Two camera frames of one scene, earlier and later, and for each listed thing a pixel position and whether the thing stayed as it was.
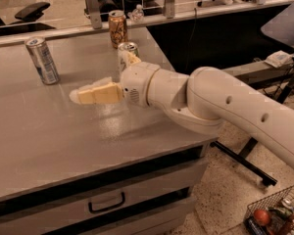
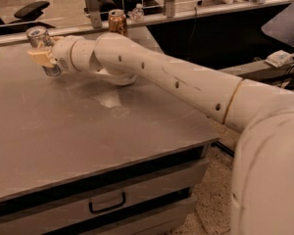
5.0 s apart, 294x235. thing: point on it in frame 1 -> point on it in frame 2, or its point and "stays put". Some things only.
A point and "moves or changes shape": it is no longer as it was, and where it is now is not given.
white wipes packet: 280,59 stays put
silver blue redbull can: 43,61 moves or changes shape
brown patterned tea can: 118,26 stays put
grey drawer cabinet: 94,175 stays put
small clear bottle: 137,14 stays put
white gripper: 136,81 -> 62,54
